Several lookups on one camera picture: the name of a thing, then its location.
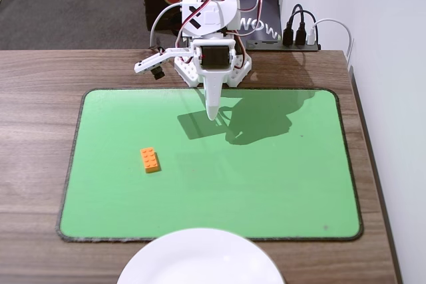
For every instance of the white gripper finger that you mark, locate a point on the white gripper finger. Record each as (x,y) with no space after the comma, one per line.
(213,97)

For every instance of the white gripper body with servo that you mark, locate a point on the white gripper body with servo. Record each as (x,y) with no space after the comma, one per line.
(213,56)

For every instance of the orange lego block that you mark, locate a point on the orange lego block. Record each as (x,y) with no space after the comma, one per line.
(150,160)

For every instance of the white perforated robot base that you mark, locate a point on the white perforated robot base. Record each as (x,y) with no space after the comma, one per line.
(239,71)

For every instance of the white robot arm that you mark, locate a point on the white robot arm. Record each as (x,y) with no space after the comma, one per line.
(213,19)

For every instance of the white plate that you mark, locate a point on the white plate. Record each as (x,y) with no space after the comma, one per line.
(199,260)

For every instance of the black USB hub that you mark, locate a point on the black USB hub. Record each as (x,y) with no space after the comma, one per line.
(266,46)

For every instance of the dark box with NOW print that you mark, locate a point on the dark box with NOW print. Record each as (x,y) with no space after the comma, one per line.
(266,11)

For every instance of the green mat with dark edge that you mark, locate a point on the green mat with dark edge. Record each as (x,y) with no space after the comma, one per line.
(233,191)

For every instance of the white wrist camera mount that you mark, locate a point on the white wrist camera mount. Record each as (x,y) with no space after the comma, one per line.
(149,62)

